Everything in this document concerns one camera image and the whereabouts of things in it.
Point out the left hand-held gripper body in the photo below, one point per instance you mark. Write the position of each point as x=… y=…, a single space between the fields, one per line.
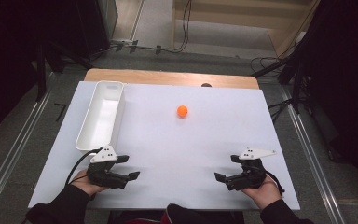
x=103 y=174

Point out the person's left hand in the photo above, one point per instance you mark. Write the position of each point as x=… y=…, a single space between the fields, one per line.
x=84 y=184

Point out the person's dark clothing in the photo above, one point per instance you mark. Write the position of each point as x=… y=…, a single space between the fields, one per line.
x=195 y=216

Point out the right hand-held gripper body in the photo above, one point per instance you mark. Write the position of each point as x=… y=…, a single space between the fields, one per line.
x=250 y=175

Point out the white plastic bin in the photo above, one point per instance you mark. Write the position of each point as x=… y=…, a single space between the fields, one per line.
x=101 y=121

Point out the black tripod stand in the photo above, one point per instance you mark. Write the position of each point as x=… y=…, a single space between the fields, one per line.
x=295 y=81

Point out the wooden table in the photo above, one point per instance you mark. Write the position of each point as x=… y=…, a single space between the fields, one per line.
x=167 y=77

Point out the orange ball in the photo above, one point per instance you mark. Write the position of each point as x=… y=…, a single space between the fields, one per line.
x=182 y=111

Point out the person's right hand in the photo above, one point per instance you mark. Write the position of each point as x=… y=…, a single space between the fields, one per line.
x=265 y=193

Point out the white board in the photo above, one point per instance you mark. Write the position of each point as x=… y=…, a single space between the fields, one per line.
x=180 y=149

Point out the metal floor rail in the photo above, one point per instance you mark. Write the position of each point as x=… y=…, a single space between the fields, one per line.
x=313 y=161
x=15 y=146

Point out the white power strip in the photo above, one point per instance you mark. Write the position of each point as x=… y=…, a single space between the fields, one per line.
x=122 y=41

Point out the wooden platform steps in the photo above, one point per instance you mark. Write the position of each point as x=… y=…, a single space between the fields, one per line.
x=230 y=18

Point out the small dark knob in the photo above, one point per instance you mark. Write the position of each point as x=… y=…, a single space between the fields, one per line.
x=206 y=85

